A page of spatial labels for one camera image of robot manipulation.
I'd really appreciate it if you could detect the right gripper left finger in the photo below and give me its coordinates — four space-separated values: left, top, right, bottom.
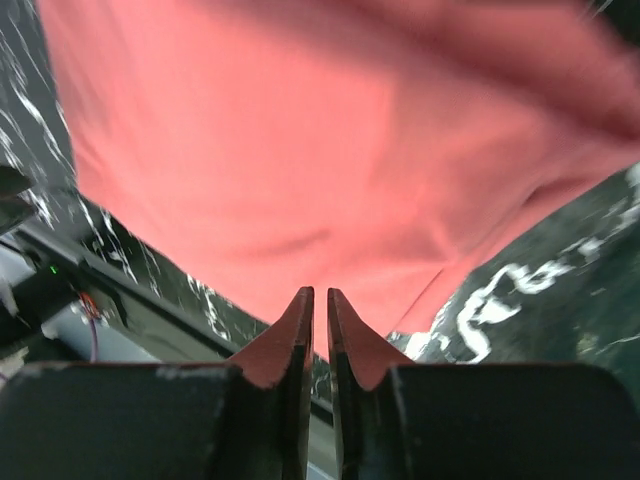
1 287 314 479

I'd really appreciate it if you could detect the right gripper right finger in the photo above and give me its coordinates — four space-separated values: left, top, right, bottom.
327 289 639 479

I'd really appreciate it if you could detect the coral red t shirt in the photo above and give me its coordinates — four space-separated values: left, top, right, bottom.
38 1 639 335

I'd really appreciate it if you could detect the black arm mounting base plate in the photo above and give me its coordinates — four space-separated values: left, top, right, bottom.
1 192 268 361

